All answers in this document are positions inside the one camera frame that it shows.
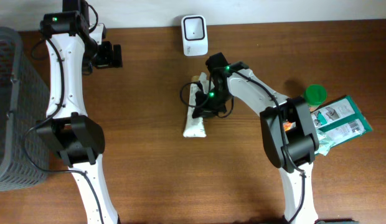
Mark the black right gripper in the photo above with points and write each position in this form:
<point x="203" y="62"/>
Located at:
<point x="202" y="109"/>

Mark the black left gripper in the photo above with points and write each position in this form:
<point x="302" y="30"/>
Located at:
<point x="108" y="58"/>

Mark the white cream tube gold cap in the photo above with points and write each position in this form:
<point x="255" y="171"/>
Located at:
<point x="194" y="127"/>

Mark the orange Kleenex tissue pack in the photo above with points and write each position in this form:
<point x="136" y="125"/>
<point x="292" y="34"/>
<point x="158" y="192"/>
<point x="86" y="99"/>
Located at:
<point x="288" y="125"/>

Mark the green lid jar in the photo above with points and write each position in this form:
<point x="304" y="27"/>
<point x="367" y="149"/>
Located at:
<point x="315" y="95"/>

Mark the mint green tissue pack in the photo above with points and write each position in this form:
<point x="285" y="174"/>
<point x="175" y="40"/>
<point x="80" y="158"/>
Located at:
<point x="325" y="143"/>

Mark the green wipes pack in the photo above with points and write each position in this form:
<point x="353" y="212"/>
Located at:
<point x="341" y="120"/>

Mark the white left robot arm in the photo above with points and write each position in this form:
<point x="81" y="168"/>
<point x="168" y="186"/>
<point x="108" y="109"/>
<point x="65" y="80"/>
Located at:
<point x="75" y="48"/>

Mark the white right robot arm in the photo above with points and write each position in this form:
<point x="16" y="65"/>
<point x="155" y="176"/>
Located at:
<point x="288" y="134"/>

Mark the white barcode scanner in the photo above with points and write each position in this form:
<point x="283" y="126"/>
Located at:
<point x="194" y="35"/>

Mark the grey plastic mesh basket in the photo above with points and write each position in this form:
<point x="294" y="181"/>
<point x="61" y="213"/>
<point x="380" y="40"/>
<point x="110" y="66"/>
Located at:
<point x="24" y="97"/>

